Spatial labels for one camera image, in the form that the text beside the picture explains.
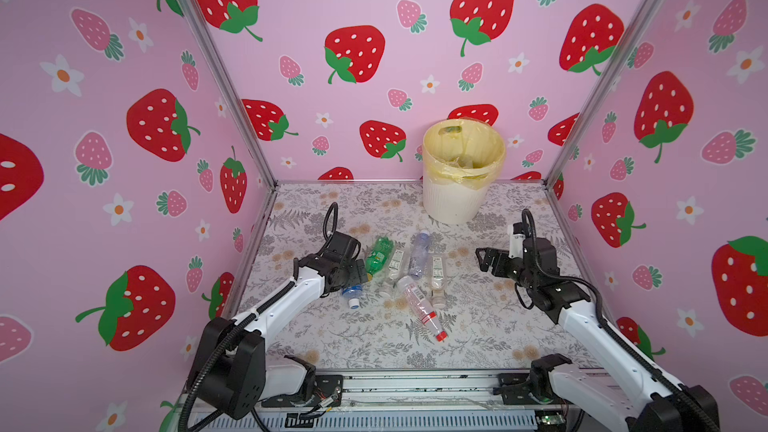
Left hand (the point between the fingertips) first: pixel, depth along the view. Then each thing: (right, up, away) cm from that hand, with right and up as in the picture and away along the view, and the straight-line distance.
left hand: (351, 275), depth 87 cm
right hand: (+39, +8, -5) cm, 40 cm away
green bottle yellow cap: (+9, +7, +14) cm, 18 cm away
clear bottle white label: (+14, +2, +3) cm, 14 cm away
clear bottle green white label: (+26, +1, +3) cm, 27 cm away
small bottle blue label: (0, -5, 0) cm, 5 cm away
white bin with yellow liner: (+37, +38, +20) cm, 57 cm away
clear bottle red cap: (+21, -9, -3) cm, 23 cm away
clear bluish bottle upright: (+22, +4, +14) cm, 26 cm away
